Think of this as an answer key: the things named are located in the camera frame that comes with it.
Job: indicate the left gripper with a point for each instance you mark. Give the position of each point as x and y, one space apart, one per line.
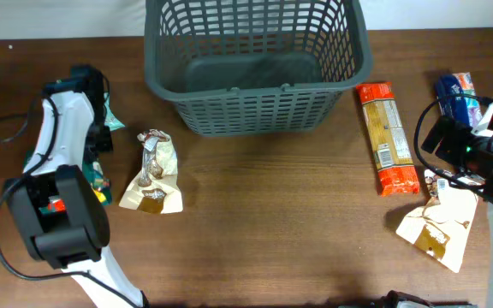
107 145

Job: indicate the light teal tissue packet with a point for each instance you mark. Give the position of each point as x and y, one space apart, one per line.
110 119

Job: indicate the green Nescafe coffee bag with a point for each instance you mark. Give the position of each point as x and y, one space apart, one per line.
99 179

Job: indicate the beige chocolate snack pouch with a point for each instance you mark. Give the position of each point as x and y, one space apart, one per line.
154 189

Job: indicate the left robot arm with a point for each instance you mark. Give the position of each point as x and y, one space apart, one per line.
58 215

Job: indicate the grey plastic basket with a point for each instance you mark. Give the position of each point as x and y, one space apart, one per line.
234 67

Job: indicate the orange spaghetti pasta packet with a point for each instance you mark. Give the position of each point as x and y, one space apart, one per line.
389 145

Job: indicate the cream snack pouch right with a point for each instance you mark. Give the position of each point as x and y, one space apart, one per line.
440 228

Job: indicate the blue tissue multipack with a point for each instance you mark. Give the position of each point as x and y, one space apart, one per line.
456 87

